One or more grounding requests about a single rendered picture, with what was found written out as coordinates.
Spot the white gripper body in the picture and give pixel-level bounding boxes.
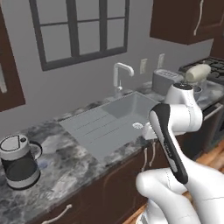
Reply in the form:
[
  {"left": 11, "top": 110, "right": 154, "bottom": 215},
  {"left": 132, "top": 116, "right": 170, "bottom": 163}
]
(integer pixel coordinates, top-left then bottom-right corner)
[{"left": 141, "top": 121, "right": 158, "bottom": 141}]

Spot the dark brown base cupboard door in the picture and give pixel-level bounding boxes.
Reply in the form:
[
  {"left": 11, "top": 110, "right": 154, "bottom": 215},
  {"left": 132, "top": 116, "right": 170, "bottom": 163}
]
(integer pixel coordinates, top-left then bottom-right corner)
[
  {"left": 100, "top": 151, "right": 150, "bottom": 224},
  {"left": 146, "top": 134, "right": 187, "bottom": 179}
]

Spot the grey sink with drainer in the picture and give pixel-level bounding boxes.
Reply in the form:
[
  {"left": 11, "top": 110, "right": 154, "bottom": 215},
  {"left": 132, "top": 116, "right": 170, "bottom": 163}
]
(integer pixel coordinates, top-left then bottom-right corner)
[{"left": 59, "top": 91, "right": 160, "bottom": 162}]

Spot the silver toaster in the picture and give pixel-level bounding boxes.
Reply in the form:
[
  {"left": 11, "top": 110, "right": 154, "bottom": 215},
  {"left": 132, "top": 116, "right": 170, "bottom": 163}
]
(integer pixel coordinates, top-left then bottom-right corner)
[{"left": 151, "top": 68, "right": 185, "bottom": 96}]

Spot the black oven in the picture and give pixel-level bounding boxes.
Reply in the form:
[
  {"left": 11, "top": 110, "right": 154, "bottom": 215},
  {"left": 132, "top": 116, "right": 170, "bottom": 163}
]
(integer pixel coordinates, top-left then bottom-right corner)
[{"left": 186, "top": 100, "right": 224, "bottom": 160}]

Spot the white tap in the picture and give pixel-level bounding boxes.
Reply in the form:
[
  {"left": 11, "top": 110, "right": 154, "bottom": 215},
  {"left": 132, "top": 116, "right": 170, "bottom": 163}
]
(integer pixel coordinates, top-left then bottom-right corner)
[{"left": 112, "top": 61, "right": 136, "bottom": 99}]

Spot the black gas hob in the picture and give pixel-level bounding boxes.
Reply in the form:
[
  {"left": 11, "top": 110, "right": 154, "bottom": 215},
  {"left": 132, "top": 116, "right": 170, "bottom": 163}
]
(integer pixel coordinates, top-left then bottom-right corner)
[{"left": 178, "top": 56, "right": 224, "bottom": 86}]

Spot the dark brown drawer front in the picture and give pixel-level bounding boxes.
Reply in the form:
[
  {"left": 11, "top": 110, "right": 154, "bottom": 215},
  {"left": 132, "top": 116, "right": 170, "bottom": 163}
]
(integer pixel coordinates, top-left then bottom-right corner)
[{"left": 27, "top": 191, "right": 87, "bottom": 224}]

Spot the dark framed window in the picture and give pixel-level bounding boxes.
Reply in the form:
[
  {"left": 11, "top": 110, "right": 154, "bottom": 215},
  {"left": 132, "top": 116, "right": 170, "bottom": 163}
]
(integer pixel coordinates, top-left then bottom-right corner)
[{"left": 28, "top": 0, "right": 131, "bottom": 72}]

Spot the grey and black electric kettle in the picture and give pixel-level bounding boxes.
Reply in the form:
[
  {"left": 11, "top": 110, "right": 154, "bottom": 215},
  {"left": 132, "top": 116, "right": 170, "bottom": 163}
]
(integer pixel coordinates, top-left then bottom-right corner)
[{"left": 0, "top": 133, "right": 44, "bottom": 192}]

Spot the white curved cupboard handle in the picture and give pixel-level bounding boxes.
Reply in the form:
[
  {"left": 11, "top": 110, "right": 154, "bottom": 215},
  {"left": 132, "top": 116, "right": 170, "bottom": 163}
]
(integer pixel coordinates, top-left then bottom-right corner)
[
  {"left": 149, "top": 142, "right": 157, "bottom": 168},
  {"left": 0, "top": 62, "right": 8, "bottom": 95},
  {"left": 192, "top": 0, "right": 205, "bottom": 37},
  {"left": 141, "top": 146, "right": 149, "bottom": 172}
]

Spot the white wall socket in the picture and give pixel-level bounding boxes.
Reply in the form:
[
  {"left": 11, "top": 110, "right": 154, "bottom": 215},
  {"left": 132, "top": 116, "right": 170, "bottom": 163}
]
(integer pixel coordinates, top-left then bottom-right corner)
[
  {"left": 157, "top": 52, "right": 166, "bottom": 70},
  {"left": 139, "top": 58, "right": 149, "bottom": 75}
]

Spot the silver oven handle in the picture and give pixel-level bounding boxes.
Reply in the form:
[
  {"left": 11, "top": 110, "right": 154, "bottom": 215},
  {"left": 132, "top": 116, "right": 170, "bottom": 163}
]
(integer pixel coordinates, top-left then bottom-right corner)
[{"left": 202, "top": 103, "right": 224, "bottom": 122}]

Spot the dark brown wall cupboard door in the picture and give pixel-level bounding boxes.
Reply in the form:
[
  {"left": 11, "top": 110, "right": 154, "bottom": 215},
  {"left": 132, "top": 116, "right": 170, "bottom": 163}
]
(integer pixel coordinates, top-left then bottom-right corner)
[
  {"left": 149, "top": 0, "right": 224, "bottom": 46},
  {"left": 0, "top": 8, "right": 26, "bottom": 113}
]

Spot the white curved drawer handle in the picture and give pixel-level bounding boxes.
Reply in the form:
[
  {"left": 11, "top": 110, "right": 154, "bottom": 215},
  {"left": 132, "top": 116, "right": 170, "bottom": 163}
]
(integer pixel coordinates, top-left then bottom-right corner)
[{"left": 40, "top": 203, "right": 74, "bottom": 224}]

